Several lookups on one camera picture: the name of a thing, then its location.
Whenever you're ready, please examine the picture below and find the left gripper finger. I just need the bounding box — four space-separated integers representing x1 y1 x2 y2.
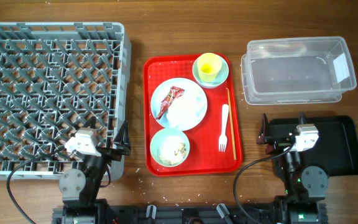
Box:
113 120 131 156
78 116 96 133

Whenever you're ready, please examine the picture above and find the green bowl with rice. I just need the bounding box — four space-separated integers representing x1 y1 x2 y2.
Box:
150 128 190 167

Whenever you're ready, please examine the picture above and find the red snack wrapper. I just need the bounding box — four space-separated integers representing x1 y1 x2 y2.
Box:
156 86 185 119

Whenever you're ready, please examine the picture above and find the white paper napkin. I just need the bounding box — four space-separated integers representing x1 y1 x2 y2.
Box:
166 91 207 131

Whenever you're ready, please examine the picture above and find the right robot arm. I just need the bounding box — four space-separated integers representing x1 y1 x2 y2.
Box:
257 113 328 223

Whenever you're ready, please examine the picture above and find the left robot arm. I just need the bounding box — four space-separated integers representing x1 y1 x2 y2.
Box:
52 116 131 224

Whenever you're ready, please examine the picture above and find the clear plastic waste bin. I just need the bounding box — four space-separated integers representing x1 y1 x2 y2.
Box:
241 36 357 105

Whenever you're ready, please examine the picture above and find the grey plastic dishwasher rack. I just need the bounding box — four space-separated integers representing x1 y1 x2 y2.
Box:
0 22 132 180

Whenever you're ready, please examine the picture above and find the wooden chopstick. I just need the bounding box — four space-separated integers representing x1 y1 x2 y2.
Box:
226 88 237 161

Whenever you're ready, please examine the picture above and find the white plastic fork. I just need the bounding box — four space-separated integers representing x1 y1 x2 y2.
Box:
219 104 229 152

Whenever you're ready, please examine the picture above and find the black rectangular tray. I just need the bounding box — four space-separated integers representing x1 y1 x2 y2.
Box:
268 115 358 177

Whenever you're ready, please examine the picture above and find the red plastic serving tray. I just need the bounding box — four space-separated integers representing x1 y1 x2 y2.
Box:
143 54 243 177

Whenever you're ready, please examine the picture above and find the white label on bin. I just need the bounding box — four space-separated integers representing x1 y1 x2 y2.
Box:
333 53 350 83

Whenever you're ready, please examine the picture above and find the light blue round plate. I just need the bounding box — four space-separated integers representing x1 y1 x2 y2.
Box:
150 78 208 131

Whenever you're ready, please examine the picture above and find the small green saucer bowl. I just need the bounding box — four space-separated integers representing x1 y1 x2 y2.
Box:
192 55 229 89

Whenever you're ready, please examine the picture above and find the yellow plastic cup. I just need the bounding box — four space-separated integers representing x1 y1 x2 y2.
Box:
196 53 223 83

